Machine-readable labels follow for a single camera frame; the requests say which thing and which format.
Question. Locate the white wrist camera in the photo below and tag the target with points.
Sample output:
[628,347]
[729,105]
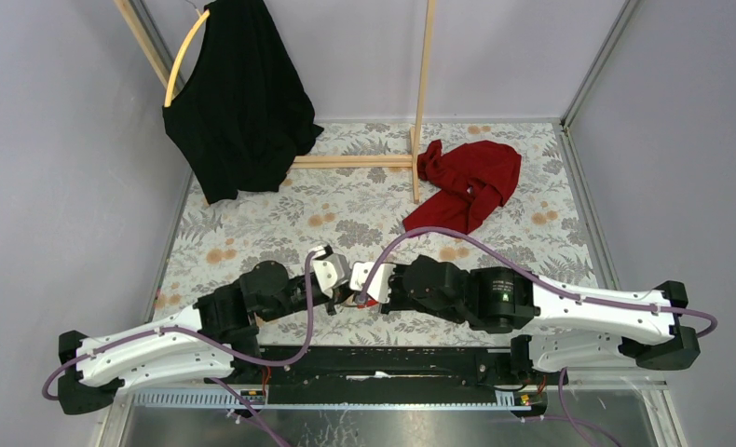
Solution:
[368,281]
[331,269]

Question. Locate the red cloth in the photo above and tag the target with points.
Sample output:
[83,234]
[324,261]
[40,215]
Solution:
[474,179]

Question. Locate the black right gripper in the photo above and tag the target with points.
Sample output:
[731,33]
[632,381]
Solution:
[393,304]

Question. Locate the black garment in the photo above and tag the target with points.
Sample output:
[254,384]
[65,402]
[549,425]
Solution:
[243,115]

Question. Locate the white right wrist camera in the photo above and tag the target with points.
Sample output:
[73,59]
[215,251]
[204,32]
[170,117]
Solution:
[368,281]

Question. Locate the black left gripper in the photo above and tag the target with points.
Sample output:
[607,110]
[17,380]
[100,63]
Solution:
[339,294]

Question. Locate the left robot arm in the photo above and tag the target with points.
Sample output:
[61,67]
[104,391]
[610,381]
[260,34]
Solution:
[216,336]

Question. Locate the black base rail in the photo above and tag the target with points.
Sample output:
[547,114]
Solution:
[394,375]

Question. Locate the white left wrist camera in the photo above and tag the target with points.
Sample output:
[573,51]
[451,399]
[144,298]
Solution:
[331,269]

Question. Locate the floral table cover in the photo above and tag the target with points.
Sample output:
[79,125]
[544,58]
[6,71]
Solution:
[358,212]

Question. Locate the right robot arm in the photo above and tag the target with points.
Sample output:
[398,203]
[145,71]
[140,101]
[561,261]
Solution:
[554,325]

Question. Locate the wooden rack frame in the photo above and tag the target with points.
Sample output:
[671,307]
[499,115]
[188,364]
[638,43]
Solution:
[143,31]

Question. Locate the wooden hanger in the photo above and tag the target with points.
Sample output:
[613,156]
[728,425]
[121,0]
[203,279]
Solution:
[179,58]

